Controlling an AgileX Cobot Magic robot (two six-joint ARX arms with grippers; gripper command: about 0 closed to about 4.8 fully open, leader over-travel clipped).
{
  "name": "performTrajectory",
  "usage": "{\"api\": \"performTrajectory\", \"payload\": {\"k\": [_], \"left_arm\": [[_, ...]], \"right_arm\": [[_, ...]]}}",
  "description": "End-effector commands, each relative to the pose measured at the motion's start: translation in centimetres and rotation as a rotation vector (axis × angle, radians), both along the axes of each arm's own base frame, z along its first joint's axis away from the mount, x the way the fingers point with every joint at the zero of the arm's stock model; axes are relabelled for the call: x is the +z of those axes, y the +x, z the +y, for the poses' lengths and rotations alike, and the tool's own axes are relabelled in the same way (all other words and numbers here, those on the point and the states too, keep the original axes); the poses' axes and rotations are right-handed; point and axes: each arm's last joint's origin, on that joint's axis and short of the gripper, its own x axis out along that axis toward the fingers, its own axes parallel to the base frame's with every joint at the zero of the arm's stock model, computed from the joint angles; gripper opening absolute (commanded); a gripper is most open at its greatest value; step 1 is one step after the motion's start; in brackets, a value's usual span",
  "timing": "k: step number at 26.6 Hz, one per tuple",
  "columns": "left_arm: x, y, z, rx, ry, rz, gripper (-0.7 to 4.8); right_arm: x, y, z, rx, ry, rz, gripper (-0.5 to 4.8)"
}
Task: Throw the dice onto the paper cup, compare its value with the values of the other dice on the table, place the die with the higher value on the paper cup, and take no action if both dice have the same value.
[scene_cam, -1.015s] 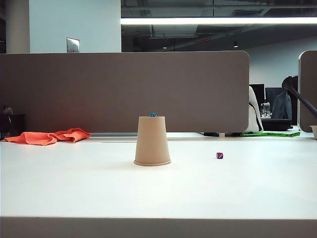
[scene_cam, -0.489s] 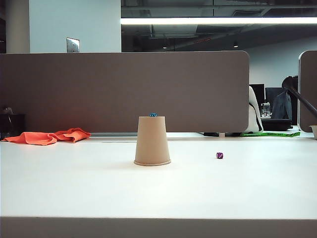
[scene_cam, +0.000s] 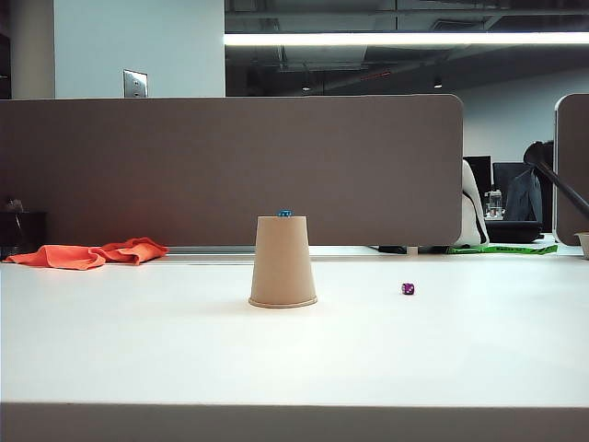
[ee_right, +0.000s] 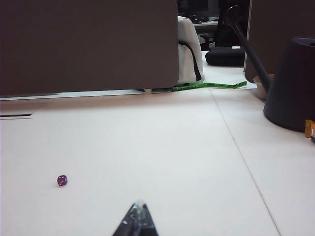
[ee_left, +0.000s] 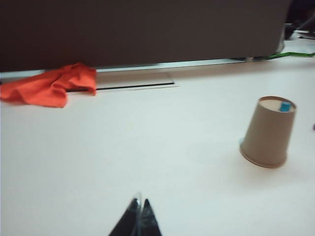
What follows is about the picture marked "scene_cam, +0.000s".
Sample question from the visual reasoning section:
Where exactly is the brown paper cup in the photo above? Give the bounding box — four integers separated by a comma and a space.
248, 215, 318, 309

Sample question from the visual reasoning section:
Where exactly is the large brown partition panel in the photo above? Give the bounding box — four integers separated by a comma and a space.
0, 94, 465, 248

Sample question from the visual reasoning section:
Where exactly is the black computer monitor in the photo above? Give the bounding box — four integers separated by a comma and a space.
464, 155, 492, 191
492, 161, 530, 194

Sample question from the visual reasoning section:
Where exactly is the black zip pouch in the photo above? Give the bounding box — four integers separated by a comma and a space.
485, 219, 545, 244

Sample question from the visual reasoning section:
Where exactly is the orange cloth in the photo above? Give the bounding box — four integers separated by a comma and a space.
3, 237, 169, 271

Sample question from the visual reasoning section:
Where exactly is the grey jacket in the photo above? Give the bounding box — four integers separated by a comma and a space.
504, 168, 544, 222

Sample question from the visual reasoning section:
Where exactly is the black slanted pole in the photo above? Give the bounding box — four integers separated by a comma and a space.
524, 140, 589, 211

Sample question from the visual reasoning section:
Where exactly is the silver wall plate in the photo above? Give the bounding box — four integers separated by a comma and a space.
122, 68, 149, 99

